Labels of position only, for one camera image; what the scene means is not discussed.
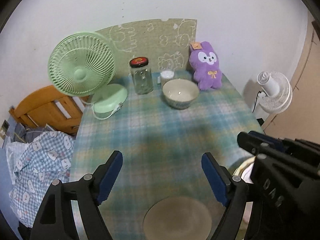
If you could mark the red flower white plate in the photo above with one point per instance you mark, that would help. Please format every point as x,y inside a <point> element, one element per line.
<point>244,172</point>

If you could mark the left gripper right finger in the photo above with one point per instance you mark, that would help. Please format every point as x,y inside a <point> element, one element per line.
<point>230,191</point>

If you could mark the green animal print mat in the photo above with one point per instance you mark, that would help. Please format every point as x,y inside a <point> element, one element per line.
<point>164,42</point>

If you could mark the wooden bed headboard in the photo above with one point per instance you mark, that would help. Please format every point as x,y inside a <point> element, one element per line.
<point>48,106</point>

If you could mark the large grey floral bowl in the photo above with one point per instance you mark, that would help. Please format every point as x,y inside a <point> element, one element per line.
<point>177,218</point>

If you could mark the plaid green tablecloth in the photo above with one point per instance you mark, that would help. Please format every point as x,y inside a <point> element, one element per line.
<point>162,149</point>

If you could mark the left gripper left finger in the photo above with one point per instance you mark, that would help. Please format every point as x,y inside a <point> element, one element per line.
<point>55,220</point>

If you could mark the glass jar black lid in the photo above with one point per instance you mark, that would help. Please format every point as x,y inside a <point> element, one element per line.
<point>141,75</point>

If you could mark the white standing fan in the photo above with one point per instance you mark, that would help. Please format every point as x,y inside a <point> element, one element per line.
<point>275,94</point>

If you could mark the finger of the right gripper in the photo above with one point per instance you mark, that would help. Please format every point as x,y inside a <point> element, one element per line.
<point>307,164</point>
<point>288,146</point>

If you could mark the blue pattern ceramic bowl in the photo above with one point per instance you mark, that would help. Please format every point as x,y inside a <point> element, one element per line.
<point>180,93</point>

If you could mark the cotton swab container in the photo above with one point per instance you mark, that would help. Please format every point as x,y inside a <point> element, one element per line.
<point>166,76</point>

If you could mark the green desk fan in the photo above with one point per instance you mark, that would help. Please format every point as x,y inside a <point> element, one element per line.
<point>82,64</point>

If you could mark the blue checkered blanket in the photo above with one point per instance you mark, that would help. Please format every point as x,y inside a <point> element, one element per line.
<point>32,168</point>

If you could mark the purple plush bunny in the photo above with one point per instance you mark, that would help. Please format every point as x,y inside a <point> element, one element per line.
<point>205,64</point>

